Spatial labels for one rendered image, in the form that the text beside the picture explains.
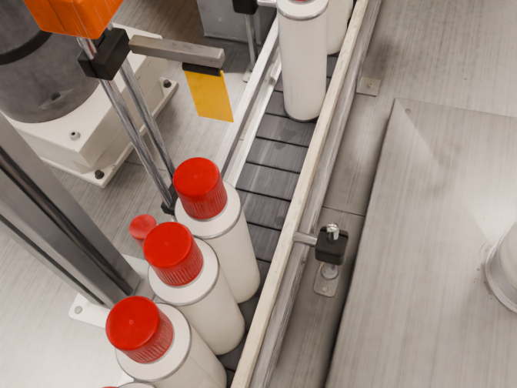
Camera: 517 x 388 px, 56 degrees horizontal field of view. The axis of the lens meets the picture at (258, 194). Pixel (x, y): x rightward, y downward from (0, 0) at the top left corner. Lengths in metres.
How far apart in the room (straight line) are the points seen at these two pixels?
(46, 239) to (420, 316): 0.35
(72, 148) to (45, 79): 0.09
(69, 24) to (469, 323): 0.42
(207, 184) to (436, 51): 0.52
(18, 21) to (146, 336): 0.39
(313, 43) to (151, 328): 0.34
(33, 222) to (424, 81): 0.54
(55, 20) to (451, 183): 0.43
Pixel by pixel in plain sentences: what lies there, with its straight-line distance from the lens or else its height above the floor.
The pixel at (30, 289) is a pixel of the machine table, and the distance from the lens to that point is 0.65.
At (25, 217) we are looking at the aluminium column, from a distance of 0.40.
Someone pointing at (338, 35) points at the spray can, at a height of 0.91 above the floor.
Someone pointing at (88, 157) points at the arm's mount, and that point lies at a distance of 0.63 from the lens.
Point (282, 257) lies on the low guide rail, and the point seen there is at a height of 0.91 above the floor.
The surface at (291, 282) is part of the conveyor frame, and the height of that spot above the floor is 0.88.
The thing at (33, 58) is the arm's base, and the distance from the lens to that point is 0.62.
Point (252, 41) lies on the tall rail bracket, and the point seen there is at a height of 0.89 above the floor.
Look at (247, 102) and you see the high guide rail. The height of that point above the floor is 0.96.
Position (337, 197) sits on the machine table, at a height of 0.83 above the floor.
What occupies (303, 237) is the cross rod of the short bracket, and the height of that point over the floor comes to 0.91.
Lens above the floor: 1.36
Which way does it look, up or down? 59 degrees down
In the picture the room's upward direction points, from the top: 11 degrees counter-clockwise
